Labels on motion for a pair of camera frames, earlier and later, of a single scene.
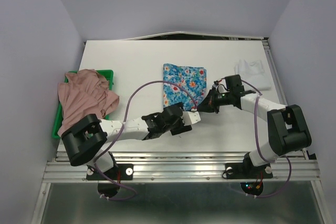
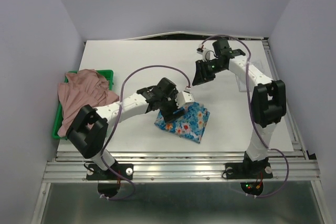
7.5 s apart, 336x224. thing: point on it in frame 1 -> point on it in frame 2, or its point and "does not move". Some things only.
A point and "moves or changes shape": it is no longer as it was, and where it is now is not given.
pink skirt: [84, 92] does not move
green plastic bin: [109, 75] does not move
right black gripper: [208, 104] -> [201, 75]
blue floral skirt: [193, 78] moves or changes shape
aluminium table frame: [192, 168] does not move
